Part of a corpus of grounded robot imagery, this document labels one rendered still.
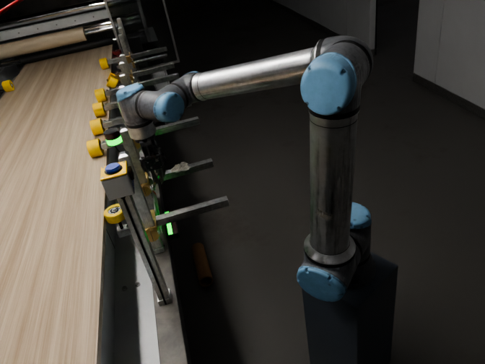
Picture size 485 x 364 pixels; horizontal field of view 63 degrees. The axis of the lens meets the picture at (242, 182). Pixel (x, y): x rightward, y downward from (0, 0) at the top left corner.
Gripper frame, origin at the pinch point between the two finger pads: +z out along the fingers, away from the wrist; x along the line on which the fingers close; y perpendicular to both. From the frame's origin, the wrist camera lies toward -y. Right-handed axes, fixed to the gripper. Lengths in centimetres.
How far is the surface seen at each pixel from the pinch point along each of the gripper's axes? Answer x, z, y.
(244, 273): 27, 96, -34
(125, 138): -8.3, -12.4, -16.4
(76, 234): -31.8, 5.9, 10.5
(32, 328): -40, 6, 47
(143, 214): -8.4, 7.1, 8.6
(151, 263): -7.5, 7.4, 34.6
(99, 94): -27, 0, -119
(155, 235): -6.7, 15.2, 11.3
